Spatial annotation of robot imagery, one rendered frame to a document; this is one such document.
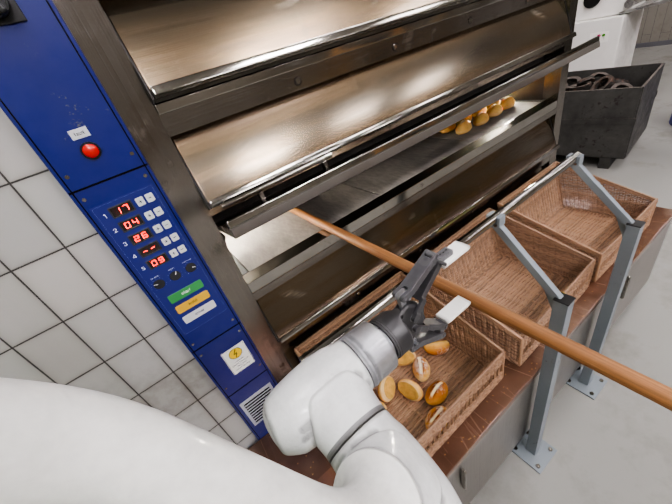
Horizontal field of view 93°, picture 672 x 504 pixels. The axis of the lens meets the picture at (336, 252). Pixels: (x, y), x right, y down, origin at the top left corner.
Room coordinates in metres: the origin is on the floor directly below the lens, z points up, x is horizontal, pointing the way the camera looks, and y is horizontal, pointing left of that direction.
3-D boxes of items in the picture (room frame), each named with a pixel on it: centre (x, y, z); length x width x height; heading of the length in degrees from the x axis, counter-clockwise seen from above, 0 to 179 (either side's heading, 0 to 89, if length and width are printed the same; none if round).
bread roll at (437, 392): (0.64, -0.20, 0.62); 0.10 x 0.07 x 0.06; 122
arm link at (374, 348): (0.34, -0.01, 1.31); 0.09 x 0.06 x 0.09; 27
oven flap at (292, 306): (1.22, -0.51, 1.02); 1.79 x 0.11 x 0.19; 117
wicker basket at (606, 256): (1.26, -1.19, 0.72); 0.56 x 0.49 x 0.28; 116
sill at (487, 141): (1.24, -0.50, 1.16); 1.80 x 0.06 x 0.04; 117
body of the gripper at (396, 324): (0.37, -0.07, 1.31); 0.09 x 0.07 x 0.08; 117
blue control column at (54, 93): (1.58, 0.84, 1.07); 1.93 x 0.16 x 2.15; 27
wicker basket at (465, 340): (0.72, -0.10, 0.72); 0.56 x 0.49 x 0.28; 117
